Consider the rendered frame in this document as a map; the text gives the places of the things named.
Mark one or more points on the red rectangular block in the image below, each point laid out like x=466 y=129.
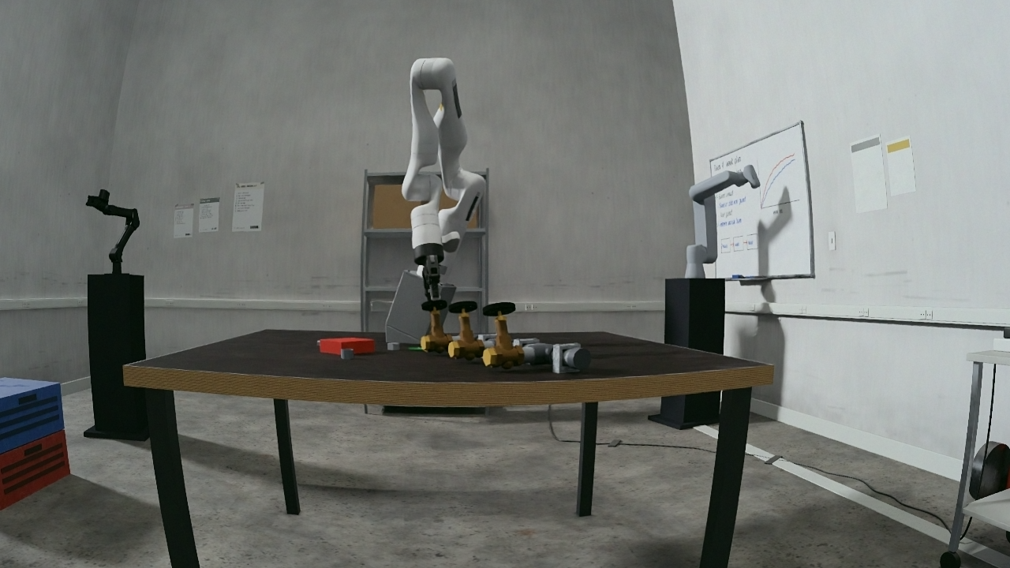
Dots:
x=359 y=345

